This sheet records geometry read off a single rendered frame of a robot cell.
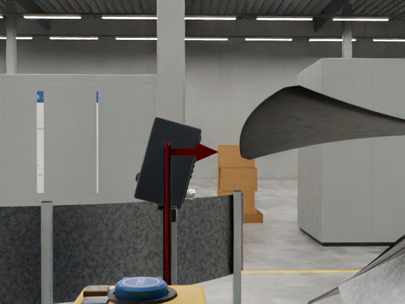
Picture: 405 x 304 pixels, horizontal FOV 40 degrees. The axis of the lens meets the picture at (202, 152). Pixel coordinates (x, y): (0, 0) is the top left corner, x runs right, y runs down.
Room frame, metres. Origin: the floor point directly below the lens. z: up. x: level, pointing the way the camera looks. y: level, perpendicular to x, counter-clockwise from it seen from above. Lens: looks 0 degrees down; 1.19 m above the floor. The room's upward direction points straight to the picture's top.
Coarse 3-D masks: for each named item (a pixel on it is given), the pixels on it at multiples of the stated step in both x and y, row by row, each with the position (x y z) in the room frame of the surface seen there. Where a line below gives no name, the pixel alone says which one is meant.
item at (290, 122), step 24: (288, 96) 0.56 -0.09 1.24; (312, 96) 0.55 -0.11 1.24; (264, 120) 0.64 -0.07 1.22; (288, 120) 0.63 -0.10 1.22; (312, 120) 0.63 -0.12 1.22; (336, 120) 0.62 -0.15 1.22; (360, 120) 0.61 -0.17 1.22; (384, 120) 0.60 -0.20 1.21; (240, 144) 0.71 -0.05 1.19; (264, 144) 0.72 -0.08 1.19; (288, 144) 0.73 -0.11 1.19; (312, 144) 0.74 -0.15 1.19
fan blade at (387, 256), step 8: (400, 240) 0.79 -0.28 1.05; (392, 248) 0.79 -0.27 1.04; (400, 248) 0.74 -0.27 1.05; (384, 256) 0.77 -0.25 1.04; (392, 256) 0.87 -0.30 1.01; (368, 264) 0.82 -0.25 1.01; (376, 264) 0.76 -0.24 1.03; (360, 272) 0.78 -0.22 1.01; (336, 288) 0.78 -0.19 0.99; (320, 296) 0.79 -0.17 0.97; (328, 296) 0.85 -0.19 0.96
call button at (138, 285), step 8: (120, 280) 0.43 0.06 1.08; (128, 280) 0.43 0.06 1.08; (136, 280) 0.43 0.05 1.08; (144, 280) 0.43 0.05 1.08; (152, 280) 0.43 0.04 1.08; (160, 280) 0.43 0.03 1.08; (120, 288) 0.41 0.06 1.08; (128, 288) 0.41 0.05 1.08; (136, 288) 0.41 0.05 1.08; (144, 288) 0.41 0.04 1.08; (152, 288) 0.41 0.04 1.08; (160, 288) 0.41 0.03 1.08; (120, 296) 0.41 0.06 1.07; (128, 296) 0.41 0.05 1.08; (136, 296) 0.41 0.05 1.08; (144, 296) 0.41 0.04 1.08; (152, 296) 0.41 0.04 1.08; (160, 296) 0.41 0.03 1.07
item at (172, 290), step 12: (84, 288) 0.45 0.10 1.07; (168, 288) 0.44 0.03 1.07; (180, 288) 0.45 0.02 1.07; (192, 288) 0.45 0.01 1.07; (120, 300) 0.40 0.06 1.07; (132, 300) 0.40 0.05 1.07; (144, 300) 0.40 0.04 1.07; (156, 300) 0.40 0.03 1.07; (168, 300) 0.41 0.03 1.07; (180, 300) 0.41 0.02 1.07; (192, 300) 0.41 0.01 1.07; (204, 300) 0.42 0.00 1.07
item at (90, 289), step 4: (88, 288) 0.42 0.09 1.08; (92, 288) 0.42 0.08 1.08; (96, 288) 0.42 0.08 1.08; (100, 288) 0.42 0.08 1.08; (104, 288) 0.42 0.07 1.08; (108, 288) 0.43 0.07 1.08; (84, 292) 0.42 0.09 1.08; (88, 292) 0.42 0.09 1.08; (92, 292) 0.42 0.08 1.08; (96, 292) 0.42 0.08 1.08; (100, 292) 0.42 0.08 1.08; (104, 292) 0.42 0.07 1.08; (108, 292) 0.43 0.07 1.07; (84, 296) 0.42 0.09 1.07; (88, 296) 0.42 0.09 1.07; (92, 296) 0.42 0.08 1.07; (96, 296) 0.42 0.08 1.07; (100, 296) 0.42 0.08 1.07; (104, 296) 0.42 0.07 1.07
